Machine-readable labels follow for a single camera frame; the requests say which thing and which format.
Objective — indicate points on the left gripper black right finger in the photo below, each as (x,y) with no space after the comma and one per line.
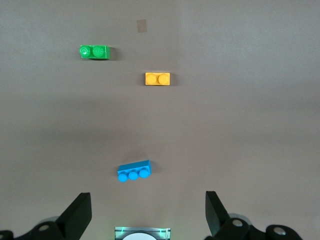
(217,217)

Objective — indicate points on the yellow two-stud toy block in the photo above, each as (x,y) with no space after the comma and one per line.
(157,79)

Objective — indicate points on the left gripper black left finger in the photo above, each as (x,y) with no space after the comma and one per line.
(75,217)

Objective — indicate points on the green two-stud toy block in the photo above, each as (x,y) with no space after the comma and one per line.
(96,52)

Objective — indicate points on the brown tape patch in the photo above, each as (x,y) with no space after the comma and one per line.
(142,26)

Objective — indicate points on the blue three-stud toy block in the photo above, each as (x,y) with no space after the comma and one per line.
(135,168)

